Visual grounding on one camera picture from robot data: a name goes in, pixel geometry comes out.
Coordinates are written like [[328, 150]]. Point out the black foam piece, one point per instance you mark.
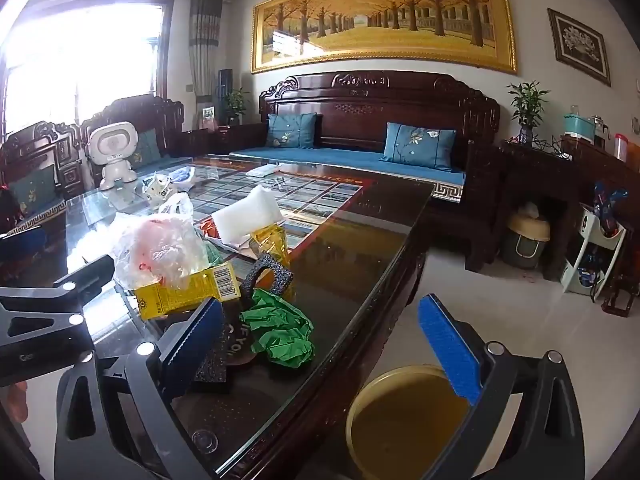
[[265, 268]]

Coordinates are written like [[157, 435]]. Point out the left blue sofa cushion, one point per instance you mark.
[[291, 130]]

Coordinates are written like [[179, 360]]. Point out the blue sofa cushion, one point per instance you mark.
[[291, 130], [419, 146]]

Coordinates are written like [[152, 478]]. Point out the green paper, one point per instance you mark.
[[279, 330]]

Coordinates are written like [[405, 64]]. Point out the teal pot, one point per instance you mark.
[[579, 127]]

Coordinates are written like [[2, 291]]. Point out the potted bamboo plant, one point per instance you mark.
[[528, 101]]

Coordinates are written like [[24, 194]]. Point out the yellow plastic trash basin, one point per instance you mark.
[[401, 421]]

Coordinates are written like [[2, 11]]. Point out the person left hand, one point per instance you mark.
[[15, 400]]

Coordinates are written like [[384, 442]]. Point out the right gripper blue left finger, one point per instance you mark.
[[187, 348]]

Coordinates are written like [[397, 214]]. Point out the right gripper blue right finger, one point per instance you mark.
[[458, 360]]

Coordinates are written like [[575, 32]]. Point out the orange paper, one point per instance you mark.
[[208, 228]]

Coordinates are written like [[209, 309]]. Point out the corner potted plant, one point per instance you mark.
[[235, 106]]

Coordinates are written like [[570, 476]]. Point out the white red plastic bag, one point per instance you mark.
[[162, 248]]

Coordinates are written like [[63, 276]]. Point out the large golden tree painting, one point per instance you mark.
[[471, 32]]

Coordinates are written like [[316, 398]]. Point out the white toy robot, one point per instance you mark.
[[110, 147]]

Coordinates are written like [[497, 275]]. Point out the long wooden sofa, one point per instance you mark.
[[353, 110]]

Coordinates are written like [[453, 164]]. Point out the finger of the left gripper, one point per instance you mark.
[[87, 282]]

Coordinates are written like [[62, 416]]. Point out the white foam block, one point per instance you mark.
[[254, 212]]

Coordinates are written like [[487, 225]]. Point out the wooden coffee table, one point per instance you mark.
[[234, 386]]

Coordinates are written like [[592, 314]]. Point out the yellow milk carton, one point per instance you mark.
[[187, 292]]

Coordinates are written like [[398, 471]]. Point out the small dark framed picture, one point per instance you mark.
[[579, 46]]

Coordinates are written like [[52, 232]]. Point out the right blue sofa cushion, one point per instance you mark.
[[419, 146]]

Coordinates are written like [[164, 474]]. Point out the blue white plastic bag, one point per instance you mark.
[[182, 179]]

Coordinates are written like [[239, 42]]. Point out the white small shelf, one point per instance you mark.
[[591, 256]]

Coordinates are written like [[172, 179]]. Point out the wooden side cabinet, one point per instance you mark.
[[559, 187]]

